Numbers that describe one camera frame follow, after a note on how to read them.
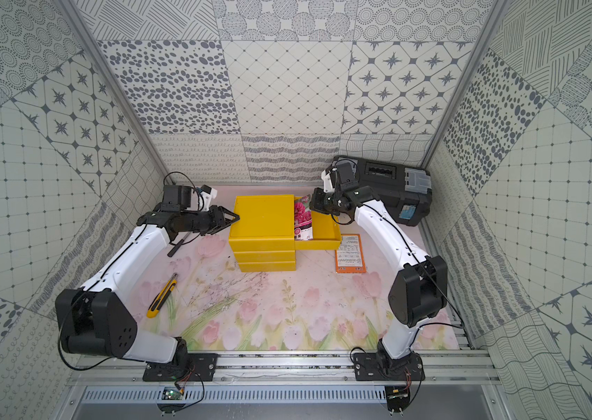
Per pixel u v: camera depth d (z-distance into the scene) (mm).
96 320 418
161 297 860
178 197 649
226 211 776
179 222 605
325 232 892
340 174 649
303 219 835
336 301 878
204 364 738
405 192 954
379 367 729
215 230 751
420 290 452
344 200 603
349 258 978
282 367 762
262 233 786
